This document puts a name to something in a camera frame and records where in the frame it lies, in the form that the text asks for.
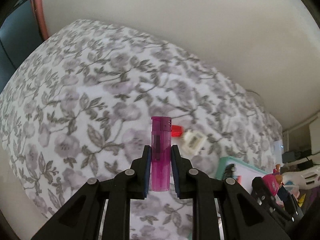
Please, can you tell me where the pink dog toy figure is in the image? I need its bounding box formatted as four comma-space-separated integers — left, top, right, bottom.
262, 164, 283, 196

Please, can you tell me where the purple lighter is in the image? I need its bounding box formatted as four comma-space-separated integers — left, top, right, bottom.
151, 116, 171, 192

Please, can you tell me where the teal white tray box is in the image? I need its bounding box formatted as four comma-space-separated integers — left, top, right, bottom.
215, 157, 267, 192

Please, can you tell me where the black toy car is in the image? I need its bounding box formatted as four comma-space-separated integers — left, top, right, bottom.
222, 164, 236, 180

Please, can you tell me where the white power strip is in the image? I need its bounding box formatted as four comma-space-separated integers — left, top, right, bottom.
272, 140, 284, 157

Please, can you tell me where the red small bottle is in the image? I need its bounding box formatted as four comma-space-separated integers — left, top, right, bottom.
171, 125, 184, 138

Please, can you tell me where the floral grey white blanket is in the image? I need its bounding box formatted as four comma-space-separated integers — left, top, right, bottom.
1, 20, 282, 218

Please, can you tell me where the dark cabinet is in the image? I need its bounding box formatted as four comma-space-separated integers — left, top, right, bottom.
1, 0, 43, 89

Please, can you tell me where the pink rolled mat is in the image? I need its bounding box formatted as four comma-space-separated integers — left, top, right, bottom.
30, 0, 49, 41

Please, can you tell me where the cream plastic frame piece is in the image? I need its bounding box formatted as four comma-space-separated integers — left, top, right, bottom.
182, 129, 207, 155

